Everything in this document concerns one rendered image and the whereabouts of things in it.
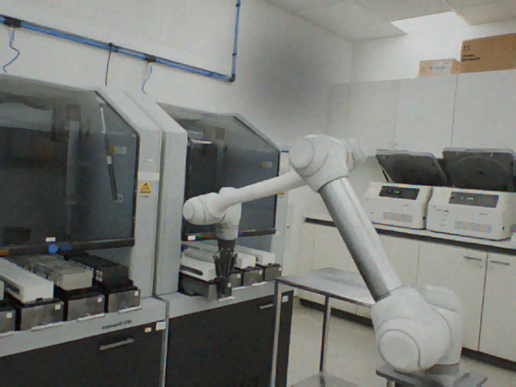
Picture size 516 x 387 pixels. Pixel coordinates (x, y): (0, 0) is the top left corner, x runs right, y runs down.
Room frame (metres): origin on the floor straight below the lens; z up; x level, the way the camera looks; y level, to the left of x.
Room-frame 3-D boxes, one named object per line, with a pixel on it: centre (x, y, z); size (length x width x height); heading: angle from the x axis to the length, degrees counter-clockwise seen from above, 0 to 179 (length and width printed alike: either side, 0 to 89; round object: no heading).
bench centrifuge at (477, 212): (3.77, -1.76, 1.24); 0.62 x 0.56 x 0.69; 138
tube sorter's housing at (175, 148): (2.55, 0.42, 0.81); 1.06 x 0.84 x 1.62; 48
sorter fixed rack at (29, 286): (1.63, 0.81, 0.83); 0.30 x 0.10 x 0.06; 48
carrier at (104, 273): (1.79, 0.53, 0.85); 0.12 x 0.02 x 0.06; 138
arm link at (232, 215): (1.95, 0.12, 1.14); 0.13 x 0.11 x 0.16; 142
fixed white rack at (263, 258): (2.49, 0.02, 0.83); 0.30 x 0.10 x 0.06; 48
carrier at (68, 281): (1.68, 0.63, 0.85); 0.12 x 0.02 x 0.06; 138
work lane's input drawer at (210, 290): (2.18, 0.36, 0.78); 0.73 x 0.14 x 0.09; 48
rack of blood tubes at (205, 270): (2.09, 0.26, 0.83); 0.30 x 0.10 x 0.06; 48
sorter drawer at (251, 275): (2.47, 0.23, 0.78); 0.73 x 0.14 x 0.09; 48
